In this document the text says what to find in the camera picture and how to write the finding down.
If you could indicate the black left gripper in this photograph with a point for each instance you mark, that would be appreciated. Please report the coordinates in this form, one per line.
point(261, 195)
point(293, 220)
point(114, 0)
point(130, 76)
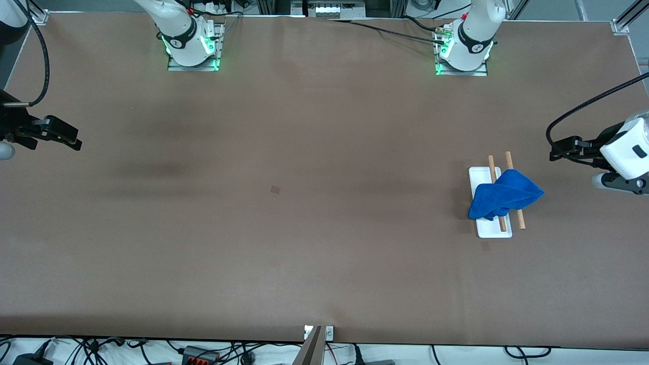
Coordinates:
point(596, 148)

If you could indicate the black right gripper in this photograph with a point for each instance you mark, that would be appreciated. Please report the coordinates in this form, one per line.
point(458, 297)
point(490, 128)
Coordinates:
point(14, 125)

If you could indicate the blue cloth towel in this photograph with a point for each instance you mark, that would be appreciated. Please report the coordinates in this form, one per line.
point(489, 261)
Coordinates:
point(507, 195)

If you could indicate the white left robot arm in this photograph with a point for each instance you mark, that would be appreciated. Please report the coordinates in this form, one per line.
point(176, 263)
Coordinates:
point(474, 45)

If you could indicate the white rack with wooden rods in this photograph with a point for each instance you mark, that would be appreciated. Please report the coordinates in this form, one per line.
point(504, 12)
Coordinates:
point(494, 230)

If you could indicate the black power brick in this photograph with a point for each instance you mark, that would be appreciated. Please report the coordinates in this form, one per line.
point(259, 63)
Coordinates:
point(30, 360)

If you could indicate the black orange power adapter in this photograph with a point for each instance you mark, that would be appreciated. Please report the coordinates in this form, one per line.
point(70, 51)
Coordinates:
point(200, 356)

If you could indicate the grey power strip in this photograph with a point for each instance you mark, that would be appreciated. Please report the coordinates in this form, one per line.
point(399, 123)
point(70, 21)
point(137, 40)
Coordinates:
point(334, 10)

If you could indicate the metal table corner bracket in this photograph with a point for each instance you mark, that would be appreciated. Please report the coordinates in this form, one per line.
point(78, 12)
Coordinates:
point(40, 17)
point(621, 28)

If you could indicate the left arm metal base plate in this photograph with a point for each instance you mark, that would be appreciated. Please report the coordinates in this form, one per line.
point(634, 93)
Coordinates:
point(464, 72)

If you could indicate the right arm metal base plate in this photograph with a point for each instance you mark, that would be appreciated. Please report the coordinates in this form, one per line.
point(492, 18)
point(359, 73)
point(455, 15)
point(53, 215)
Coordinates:
point(215, 48)

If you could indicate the small metal bracket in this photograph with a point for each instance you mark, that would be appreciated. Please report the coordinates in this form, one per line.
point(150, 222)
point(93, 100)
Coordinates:
point(329, 333)

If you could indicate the wooden post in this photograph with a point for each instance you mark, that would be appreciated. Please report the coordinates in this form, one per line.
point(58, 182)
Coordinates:
point(310, 350)

